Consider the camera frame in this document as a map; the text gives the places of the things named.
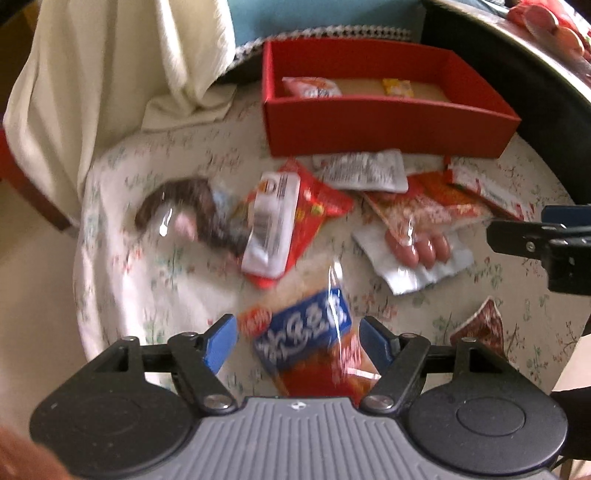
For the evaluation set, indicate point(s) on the dark brown clear snack packet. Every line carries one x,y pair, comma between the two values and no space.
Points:
199,209

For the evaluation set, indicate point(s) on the red cardboard box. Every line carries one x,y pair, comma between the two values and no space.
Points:
455,111

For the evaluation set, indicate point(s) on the red orange square packet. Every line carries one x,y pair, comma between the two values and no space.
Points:
452,196

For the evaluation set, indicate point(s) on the yellow snack stick packet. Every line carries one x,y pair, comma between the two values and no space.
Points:
398,88

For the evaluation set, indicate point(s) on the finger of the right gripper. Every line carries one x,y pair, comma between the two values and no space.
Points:
573,215
517,238

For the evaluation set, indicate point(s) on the red white label snack packet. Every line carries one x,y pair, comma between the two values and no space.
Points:
285,211

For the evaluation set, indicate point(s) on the teal houndstooth-trimmed cushion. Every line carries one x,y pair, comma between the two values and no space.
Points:
256,22

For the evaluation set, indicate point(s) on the brown silver snack packet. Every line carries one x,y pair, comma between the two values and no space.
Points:
486,326

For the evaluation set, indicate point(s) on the blue label orange snack packet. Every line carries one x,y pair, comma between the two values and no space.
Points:
305,336

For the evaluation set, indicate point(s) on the long red white snack packet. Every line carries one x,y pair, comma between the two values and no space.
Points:
499,199

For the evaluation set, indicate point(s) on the silver white snack packet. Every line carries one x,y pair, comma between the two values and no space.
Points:
363,171

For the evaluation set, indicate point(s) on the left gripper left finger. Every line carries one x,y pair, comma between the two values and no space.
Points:
197,360

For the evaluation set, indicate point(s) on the round metal table edge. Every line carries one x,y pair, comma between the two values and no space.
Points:
574,74

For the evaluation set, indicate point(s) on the cream white towel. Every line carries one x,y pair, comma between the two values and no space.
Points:
100,70

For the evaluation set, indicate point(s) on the white kimchi snack packet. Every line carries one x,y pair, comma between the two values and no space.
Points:
311,87

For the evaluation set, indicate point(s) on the sausage pack clear wrapper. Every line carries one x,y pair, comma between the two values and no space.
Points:
415,243

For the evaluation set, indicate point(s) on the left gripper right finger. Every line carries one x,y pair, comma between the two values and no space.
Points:
400,360

